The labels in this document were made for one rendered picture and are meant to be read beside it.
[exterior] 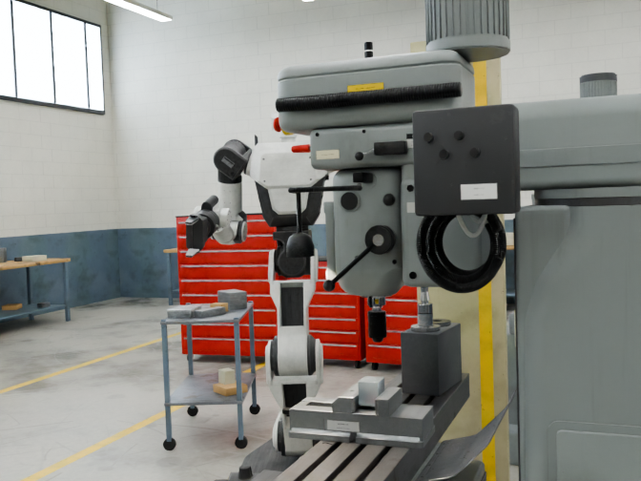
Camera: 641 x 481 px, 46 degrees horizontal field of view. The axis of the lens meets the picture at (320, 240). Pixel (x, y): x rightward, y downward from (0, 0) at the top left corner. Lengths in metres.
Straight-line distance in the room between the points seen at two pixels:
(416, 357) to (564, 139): 0.88
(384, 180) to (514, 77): 9.26
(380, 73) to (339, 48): 9.93
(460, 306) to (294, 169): 1.35
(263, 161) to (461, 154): 1.27
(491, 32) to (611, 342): 0.74
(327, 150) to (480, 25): 0.46
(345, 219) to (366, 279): 0.15
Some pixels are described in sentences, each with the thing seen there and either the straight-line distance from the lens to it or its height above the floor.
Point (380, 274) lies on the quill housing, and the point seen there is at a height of 1.37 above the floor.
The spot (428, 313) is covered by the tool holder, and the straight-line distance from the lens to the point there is 2.30.
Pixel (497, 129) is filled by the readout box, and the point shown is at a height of 1.68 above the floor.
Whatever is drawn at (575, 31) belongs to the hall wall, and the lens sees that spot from 11.06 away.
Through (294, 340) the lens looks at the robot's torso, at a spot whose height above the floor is 1.07.
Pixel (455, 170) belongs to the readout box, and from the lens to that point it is 1.49.
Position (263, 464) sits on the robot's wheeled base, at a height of 0.57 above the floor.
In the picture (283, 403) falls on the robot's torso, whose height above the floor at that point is 0.84.
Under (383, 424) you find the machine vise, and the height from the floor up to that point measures 1.01.
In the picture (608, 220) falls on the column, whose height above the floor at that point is 1.49.
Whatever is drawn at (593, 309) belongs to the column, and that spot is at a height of 1.31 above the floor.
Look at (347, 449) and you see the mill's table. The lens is 1.85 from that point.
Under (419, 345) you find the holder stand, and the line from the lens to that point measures 2.28.
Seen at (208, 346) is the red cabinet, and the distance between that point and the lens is 7.50.
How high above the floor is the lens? 1.55
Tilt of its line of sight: 3 degrees down
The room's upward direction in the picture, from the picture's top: 2 degrees counter-clockwise
